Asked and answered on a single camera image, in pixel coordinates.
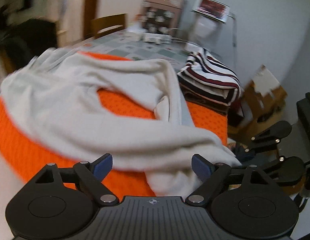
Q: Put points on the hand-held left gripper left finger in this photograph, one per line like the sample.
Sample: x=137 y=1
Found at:
x=103 y=165

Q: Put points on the framed photo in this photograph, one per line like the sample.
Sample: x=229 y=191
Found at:
x=211 y=7

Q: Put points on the wooden chair with cutout back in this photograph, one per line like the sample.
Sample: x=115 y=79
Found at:
x=107 y=21

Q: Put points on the brown wooden door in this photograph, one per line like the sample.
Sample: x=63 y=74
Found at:
x=91 y=2

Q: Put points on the white turtleneck sweater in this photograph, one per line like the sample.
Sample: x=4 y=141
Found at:
x=70 y=105

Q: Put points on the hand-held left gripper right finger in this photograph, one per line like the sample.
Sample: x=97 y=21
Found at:
x=202 y=166

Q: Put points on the white power strip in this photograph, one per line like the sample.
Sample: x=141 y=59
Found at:
x=152 y=38

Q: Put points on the black clothes pile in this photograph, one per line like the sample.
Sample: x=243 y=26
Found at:
x=27 y=37

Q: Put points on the pink water dispenser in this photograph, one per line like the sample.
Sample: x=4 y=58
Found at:
x=160 y=2

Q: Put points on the checked tablecloth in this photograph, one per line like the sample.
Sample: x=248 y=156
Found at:
x=145 y=52

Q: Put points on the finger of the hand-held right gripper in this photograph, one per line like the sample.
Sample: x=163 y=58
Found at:
x=277 y=130
x=290 y=170

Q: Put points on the orange patterned mat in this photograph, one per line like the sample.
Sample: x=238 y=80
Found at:
x=19 y=135

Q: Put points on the striped folded sweater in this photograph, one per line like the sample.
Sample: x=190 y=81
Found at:
x=210 y=75

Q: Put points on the wooden chair with paper bag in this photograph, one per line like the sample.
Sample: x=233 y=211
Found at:
x=255 y=105

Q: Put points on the white appliance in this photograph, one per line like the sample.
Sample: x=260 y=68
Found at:
x=195 y=47

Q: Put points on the brown patterned folded garment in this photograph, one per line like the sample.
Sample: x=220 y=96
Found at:
x=205 y=102

